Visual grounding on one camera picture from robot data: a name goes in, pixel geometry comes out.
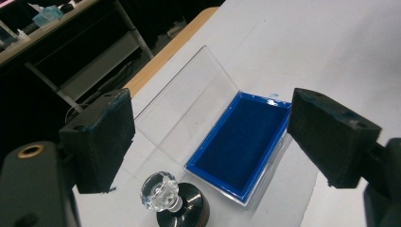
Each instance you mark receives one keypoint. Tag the white table cover board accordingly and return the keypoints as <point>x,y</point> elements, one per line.
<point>315,47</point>

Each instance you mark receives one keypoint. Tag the white metal desk frame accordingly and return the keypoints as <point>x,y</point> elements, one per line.
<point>104,56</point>

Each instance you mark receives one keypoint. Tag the blue ink pad box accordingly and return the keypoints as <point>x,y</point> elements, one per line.
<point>239,142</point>

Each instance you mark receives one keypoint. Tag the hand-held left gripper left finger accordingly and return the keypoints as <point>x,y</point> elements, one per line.
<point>101,142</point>

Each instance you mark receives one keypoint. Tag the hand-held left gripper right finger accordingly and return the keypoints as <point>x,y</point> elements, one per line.
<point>331,138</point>

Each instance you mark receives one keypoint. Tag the beige desk top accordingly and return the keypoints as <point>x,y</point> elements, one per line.
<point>47,34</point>

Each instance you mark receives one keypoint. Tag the light blue packet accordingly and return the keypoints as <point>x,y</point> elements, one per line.
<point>47,15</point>

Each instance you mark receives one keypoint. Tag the black stamp with clear knob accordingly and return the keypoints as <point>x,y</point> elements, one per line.
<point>176,201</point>

